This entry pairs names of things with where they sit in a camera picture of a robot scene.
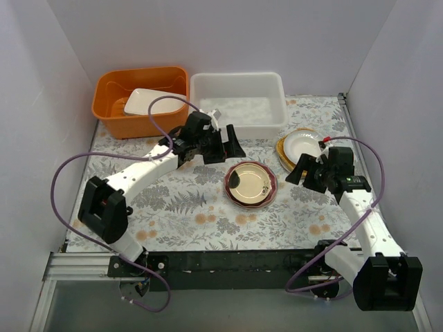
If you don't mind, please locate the woven bamboo tray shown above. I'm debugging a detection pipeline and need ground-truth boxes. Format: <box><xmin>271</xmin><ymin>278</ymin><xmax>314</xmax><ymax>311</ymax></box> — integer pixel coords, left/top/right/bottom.
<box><xmin>275</xmin><ymin>128</ymin><xmax>314</xmax><ymax>172</ymax></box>

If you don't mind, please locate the white deep plate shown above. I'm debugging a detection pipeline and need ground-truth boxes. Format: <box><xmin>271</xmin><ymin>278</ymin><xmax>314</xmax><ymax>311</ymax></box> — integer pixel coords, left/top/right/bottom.
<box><xmin>283</xmin><ymin>130</ymin><xmax>322</xmax><ymax>164</ymax></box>

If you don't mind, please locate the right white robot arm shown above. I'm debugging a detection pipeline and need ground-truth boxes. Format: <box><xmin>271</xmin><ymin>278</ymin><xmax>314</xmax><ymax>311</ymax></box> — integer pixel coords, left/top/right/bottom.
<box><xmin>286</xmin><ymin>147</ymin><xmax>423</xmax><ymax>311</ymax></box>

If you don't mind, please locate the clear plastic bin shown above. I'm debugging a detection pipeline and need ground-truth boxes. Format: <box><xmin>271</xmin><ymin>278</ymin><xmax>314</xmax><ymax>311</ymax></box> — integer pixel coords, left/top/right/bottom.
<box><xmin>190</xmin><ymin>72</ymin><xmax>289</xmax><ymax>140</ymax></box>

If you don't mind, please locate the cream and black plate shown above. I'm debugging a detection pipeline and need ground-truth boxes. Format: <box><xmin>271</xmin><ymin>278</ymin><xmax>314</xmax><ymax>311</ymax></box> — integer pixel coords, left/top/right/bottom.
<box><xmin>227</xmin><ymin>162</ymin><xmax>272</xmax><ymax>205</ymax></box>

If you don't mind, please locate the maroon scalloped plate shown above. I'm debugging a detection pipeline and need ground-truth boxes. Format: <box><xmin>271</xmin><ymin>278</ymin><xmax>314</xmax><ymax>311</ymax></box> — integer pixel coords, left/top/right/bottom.
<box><xmin>224</xmin><ymin>161</ymin><xmax>278</xmax><ymax>210</ymax></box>

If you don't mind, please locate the white rectangular dish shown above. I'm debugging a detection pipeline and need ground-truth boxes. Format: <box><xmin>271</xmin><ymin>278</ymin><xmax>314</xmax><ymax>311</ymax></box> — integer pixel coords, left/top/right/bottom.
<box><xmin>123</xmin><ymin>88</ymin><xmax>187</xmax><ymax>117</ymax></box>

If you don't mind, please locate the orange plastic tub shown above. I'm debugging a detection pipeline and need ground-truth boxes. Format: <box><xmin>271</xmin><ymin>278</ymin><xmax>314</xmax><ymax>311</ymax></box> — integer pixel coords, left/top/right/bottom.
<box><xmin>91</xmin><ymin>66</ymin><xmax>189</xmax><ymax>139</ymax></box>

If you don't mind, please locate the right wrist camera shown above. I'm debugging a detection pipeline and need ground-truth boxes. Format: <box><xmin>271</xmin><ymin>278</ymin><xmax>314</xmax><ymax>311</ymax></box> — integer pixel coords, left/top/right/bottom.
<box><xmin>316</xmin><ymin>137</ymin><xmax>330</xmax><ymax>164</ymax></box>

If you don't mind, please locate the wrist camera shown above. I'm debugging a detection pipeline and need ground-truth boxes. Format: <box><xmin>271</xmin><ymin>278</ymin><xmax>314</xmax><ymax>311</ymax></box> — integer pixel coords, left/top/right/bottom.
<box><xmin>205</xmin><ymin>109</ymin><xmax>221</xmax><ymax>131</ymax></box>
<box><xmin>316</xmin><ymin>137</ymin><xmax>330</xmax><ymax>164</ymax></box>

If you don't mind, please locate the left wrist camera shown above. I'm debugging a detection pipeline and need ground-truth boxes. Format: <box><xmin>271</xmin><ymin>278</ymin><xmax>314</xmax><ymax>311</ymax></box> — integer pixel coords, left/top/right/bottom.
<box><xmin>205</xmin><ymin>109</ymin><xmax>221</xmax><ymax>131</ymax></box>

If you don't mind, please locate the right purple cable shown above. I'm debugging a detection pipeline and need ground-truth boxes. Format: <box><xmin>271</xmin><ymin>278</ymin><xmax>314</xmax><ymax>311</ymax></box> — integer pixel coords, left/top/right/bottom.
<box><xmin>284</xmin><ymin>136</ymin><xmax>383</xmax><ymax>299</ymax></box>

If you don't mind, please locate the purple cable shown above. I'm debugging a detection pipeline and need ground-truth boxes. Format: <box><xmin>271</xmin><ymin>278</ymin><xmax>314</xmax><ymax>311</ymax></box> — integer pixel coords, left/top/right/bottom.
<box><xmin>284</xmin><ymin>136</ymin><xmax>383</xmax><ymax>299</ymax></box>
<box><xmin>50</xmin><ymin>95</ymin><xmax>206</xmax><ymax>313</ymax></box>

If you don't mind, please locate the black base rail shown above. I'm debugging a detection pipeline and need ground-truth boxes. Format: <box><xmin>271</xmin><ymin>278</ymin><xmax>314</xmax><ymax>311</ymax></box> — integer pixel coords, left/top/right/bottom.
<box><xmin>107</xmin><ymin>249</ymin><xmax>338</xmax><ymax>292</ymax></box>

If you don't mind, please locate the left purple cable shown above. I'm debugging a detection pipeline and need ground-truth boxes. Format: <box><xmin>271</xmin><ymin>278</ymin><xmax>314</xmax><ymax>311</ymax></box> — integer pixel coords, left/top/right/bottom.
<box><xmin>50</xmin><ymin>95</ymin><xmax>206</xmax><ymax>313</ymax></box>

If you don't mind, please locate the aluminium frame rail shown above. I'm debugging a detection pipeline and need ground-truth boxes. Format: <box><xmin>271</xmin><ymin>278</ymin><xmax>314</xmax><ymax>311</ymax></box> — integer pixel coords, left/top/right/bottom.
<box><xmin>43</xmin><ymin>251</ymin><xmax>115</xmax><ymax>280</ymax></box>

